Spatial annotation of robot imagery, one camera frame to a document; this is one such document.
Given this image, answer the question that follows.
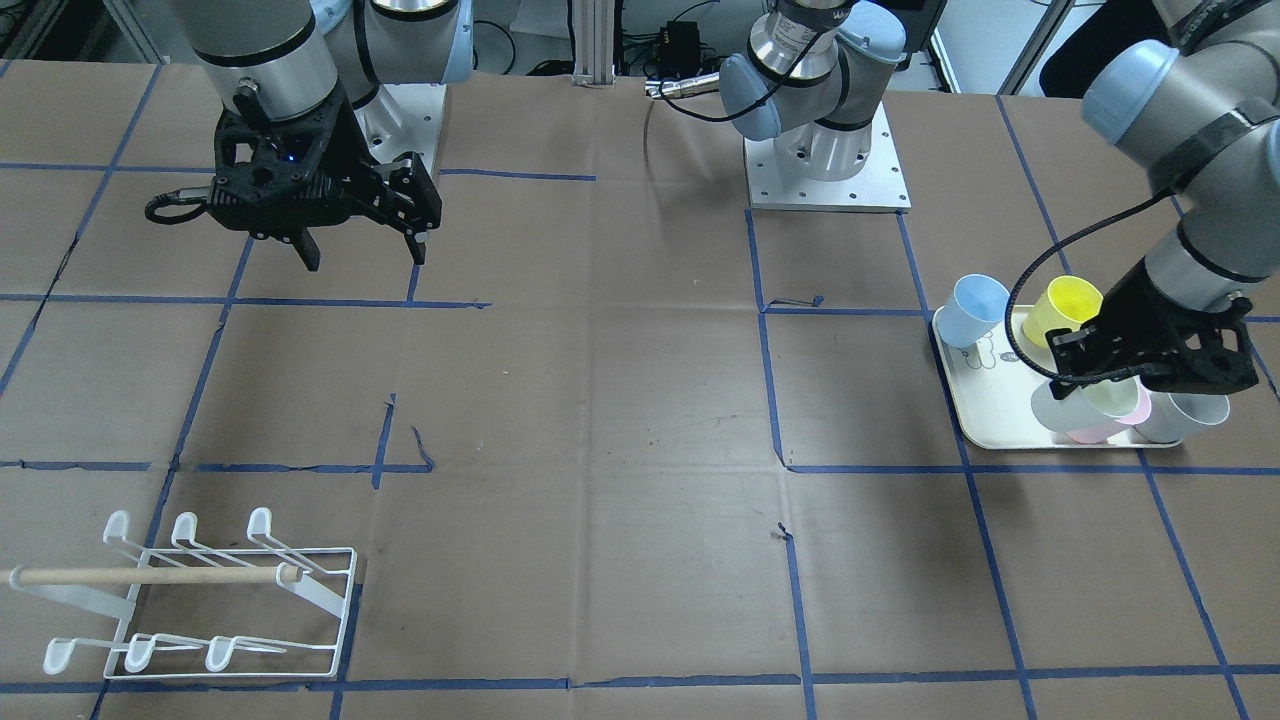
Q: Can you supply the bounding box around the light blue cup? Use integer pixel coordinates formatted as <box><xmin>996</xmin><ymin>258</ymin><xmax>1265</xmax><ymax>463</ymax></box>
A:
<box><xmin>934</xmin><ymin>274</ymin><xmax>1010</xmax><ymax>348</ymax></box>
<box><xmin>1030</xmin><ymin>380</ymin><xmax>1105</xmax><ymax>433</ymax></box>

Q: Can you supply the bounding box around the yellow cup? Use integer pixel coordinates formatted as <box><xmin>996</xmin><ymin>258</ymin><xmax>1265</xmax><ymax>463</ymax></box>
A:
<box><xmin>1021</xmin><ymin>275</ymin><xmax>1103</xmax><ymax>348</ymax></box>

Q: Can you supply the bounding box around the pink cup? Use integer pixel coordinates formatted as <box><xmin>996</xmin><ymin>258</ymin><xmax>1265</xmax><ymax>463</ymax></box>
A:
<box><xmin>1066</xmin><ymin>386</ymin><xmax>1152</xmax><ymax>445</ymax></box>

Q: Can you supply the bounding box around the cream plastic tray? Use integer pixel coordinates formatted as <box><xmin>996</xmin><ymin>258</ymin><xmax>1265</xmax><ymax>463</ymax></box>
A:
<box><xmin>931</xmin><ymin>305</ymin><xmax>1157</xmax><ymax>450</ymax></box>

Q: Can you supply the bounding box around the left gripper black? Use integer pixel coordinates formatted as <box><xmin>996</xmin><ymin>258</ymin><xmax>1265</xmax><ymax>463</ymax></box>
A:
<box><xmin>1046</xmin><ymin>261</ymin><xmax>1260</xmax><ymax>401</ymax></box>

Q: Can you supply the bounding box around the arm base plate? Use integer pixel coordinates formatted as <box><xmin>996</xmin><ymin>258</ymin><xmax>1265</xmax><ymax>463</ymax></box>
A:
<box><xmin>357</xmin><ymin>85</ymin><xmax>447</xmax><ymax>174</ymax></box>
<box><xmin>744</xmin><ymin>104</ymin><xmax>913</xmax><ymax>213</ymax></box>

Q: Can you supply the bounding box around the light blue cup near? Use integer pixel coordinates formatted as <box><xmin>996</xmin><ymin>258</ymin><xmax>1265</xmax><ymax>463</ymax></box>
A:
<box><xmin>934</xmin><ymin>274</ymin><xmax>1010</xmax><ymax>348</ymax></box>

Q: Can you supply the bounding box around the white ikea cup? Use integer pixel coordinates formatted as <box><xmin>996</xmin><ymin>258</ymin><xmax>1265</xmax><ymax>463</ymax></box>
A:
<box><xmin>1076</xmin><ymin>377</ymin><xmax>1143</xmax><ymax>421</ymax></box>

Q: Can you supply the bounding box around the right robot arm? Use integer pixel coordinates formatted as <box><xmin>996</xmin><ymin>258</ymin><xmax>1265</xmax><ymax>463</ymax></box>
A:
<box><xmin>146</xmin><ymin>1</ymin><xmax>474</xmax><ymax>272</ymax></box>

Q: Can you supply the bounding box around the light blue cup far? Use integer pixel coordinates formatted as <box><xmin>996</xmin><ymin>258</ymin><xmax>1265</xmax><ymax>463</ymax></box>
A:
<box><xmin>1030</xmin><ymin>380</ymin><xmax>1105</xmax><ymax>433</ymax></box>

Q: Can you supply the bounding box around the grey cup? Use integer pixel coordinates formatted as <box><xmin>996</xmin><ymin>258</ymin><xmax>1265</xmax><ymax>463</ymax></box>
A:
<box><xmin>1134</xmin><ymin>392</ymin><xmax>1231</xmax><ymax>445</ymax></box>

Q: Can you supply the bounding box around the white wire cup rack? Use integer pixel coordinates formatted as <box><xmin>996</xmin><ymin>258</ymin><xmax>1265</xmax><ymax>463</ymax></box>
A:
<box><xmin>3</xmin><ymin>507</ymin><xmax>358</xmax><ymax>682</ymax></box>

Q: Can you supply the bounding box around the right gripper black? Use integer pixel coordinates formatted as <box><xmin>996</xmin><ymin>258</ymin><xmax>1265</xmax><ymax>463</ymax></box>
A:
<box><xmin>207</xmin><ymin>82</ymin><xmax>443</xmax><ymax>272</ymax></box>

